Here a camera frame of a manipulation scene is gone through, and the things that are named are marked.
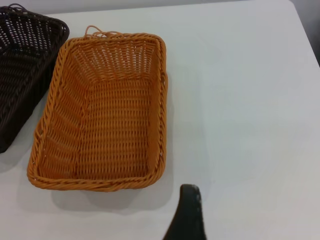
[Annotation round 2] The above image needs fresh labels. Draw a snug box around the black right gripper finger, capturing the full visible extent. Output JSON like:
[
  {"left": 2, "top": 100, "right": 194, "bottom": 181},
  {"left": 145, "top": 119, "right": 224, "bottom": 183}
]
[{"left": 161, "top": 183, "right": 209, "bottom": 240}]

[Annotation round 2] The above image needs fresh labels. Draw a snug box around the orange woven wicker basket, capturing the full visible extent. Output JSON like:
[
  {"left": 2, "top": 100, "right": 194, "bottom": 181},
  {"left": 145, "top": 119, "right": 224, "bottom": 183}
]
[{"left": 26, "top": 24, "right": 168, "bottom": 193}]

